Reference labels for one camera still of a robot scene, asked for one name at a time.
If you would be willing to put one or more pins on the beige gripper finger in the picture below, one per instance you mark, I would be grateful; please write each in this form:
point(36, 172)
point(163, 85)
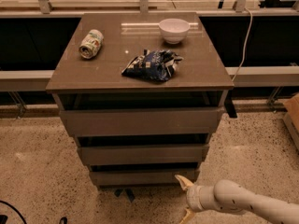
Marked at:
point(184, 182)
point(189, 214)

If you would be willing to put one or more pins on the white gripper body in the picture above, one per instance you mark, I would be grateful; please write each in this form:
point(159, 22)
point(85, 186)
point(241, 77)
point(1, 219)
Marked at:
point(192, 198)

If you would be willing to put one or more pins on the grey bottom drawer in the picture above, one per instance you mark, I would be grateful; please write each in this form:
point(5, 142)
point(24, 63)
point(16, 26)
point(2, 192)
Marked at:
point(154, 177)

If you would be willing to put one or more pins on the grey drawer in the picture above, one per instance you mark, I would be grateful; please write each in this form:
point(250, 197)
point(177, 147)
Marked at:
point(141, 121)
point(154, 177)
point(142, 154)

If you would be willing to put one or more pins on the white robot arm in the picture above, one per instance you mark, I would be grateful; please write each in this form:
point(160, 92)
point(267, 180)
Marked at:
point(231, 198)

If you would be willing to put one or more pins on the grey middle drawer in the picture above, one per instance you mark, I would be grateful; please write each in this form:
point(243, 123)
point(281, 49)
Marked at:
point(142, 154)

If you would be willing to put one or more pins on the grey top drawer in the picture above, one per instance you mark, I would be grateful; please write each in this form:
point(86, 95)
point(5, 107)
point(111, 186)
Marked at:
point(141, 121)

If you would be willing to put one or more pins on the grey drawer cabinet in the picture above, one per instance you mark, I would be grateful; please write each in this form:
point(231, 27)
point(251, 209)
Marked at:
point(200, 80)

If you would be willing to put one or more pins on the blue chip bag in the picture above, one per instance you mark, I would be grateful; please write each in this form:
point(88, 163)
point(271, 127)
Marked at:
point(158, 65)

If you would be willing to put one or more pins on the wooden box right edge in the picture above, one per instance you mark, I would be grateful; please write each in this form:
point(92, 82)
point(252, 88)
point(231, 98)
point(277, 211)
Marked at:
point(291, 118)

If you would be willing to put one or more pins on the white bowl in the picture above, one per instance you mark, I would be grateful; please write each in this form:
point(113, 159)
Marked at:
point(173, 31)

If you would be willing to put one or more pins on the crushed green white can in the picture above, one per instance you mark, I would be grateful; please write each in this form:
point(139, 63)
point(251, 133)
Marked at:
point(91, 44)

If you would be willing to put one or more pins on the metal railing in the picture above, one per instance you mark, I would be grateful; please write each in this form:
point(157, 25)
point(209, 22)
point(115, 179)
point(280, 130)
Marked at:
point(143, 3)

